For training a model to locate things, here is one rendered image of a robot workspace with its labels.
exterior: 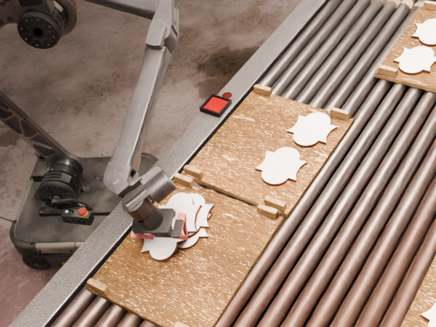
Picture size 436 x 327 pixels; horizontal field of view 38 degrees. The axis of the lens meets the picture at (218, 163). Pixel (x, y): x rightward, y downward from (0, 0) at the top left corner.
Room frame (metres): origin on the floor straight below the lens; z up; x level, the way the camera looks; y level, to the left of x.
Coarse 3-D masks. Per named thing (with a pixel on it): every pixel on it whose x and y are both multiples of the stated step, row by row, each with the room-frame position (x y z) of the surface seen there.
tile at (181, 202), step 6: (174, 198) 1.13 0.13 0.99; (180, 198) 1.13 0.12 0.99; (186, 198) 1.12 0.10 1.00; (168, 204) 1.12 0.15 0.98; (174, 204) 1.12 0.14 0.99; (180, 204) 1.11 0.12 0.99; (186, 204) 1.10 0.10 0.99; (192, 204) 1.09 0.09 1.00; (180, 210) 1.09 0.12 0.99; (186, 210) 1.08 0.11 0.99; (192, 210) 1.08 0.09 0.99; (198, 210) 1.07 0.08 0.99; (186, 216) 1.07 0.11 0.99; (192, 216) 1.06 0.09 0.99; (186, 222) 1.05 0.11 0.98; (192, 222) 1.05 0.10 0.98; (192, 228) 1.03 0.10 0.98
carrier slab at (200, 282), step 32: (192, 192) 1.19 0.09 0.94; (224, 224) 1.05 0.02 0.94; (256, 224) 1.03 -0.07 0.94; (128, 256) 1.02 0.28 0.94; (192, 256) 0.97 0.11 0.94; (224, 256) 0.95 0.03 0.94; (256, 256) 0.93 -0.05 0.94; (128, 288) 0.92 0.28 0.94; (160, 288) 0.90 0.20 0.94; (192, 288) 0.88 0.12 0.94; (224, 288) 0.86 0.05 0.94; (160, 320) 0.81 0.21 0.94; (192, 320) 0.79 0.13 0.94
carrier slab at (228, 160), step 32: (256, 96) 1.54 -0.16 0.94; (224, 128) 1.42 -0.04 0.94; (256, 128) 1.39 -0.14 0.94; (288, 128) 1.36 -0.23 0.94; (192, 160) 1.32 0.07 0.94; (224, 160) 1.29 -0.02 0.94; (256, 160) 1.26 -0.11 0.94; (320, 160) 1.21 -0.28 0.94; (224, 192) 1.18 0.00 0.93; (256, 192) 1.14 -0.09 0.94; (288, 192) 1.12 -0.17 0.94
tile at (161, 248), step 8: (176, 216) 1.07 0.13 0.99; (144, 240) 1.04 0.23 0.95; (152, 240) 1.03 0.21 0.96; (160, 240) 1.02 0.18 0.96; (168, 240) 1.02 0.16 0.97; (176, 240) 1.01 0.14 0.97; (184, 240) 1.00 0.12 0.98; (144, 248) 1.02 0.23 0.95; (152, 248) 1.01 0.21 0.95; (160, 248) 1.00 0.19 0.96; (168, 248) 0.99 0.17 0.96; (176, 248) 0.99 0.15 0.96; (152, 256) 0.99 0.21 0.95; (160, 256) 0.98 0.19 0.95; (168, 256) 0.97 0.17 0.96
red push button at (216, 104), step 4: (212, 100) 1.57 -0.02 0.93; (216, 100) 1.57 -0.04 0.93; (220, 100) 1.57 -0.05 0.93; (208, 104) 1.56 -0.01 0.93; (212, 104) 1.55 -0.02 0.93; (216, 104) 1.55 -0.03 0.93; (220, 104) 1.54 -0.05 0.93; (224, 104) 1.54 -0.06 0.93; (208, 108) 1.54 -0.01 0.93; (212, 108) 1.53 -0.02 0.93; (216, 108) 1.53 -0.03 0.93; (220, 108) 1.53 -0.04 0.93
